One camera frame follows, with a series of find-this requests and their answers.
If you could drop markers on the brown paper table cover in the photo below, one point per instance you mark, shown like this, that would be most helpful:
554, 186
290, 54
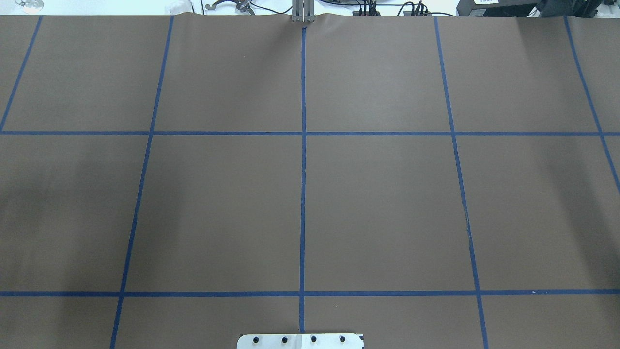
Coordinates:
189, 181

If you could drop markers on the clear tape roll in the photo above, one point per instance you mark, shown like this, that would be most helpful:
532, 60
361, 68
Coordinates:
30, 6

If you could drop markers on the aluminium frame post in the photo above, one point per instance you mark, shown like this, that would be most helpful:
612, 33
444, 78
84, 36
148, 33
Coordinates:
303, 11

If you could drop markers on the white camera pole stand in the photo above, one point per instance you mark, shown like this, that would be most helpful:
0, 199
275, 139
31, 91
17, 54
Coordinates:
302, 341

